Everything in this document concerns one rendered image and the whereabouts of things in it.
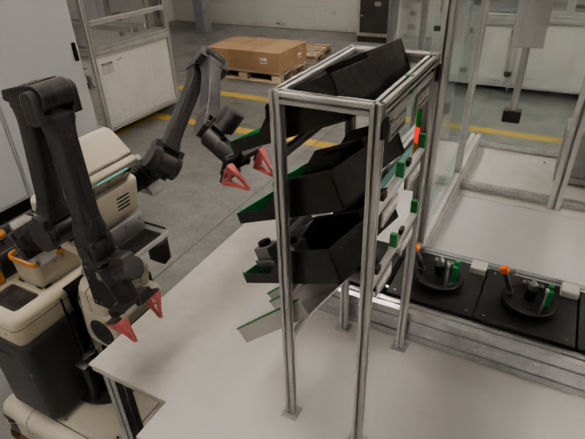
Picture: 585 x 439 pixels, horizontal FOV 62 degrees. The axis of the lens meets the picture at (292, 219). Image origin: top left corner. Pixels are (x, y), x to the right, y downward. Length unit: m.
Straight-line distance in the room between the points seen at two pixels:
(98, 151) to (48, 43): 2.84
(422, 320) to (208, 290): 0.69
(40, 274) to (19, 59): 2.48
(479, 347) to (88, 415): 1.48
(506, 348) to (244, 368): 0.68
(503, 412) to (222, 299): 0.86
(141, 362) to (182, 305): 0.24
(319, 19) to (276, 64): 3.63
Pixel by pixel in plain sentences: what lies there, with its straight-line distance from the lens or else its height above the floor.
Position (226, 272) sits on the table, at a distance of 1.70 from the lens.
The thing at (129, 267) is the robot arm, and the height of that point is 1.20.
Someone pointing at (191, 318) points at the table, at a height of 0.86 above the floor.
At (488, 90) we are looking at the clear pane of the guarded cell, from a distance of 2.63.
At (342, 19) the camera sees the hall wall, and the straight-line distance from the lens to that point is 10.03.
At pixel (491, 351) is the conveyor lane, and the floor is 0.92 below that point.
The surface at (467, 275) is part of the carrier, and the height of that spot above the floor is 0.97.
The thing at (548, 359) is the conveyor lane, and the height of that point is 0.95.
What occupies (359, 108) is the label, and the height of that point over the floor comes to 1.65.
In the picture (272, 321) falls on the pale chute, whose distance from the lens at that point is 1.13.
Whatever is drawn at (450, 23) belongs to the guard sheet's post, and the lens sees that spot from 1.40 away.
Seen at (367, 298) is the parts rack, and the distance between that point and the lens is 0.90.
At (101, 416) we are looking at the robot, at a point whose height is 0.28.
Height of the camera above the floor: 1.89
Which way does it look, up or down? 32 degrees down
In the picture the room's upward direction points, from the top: 2 degrees counter-clockwise
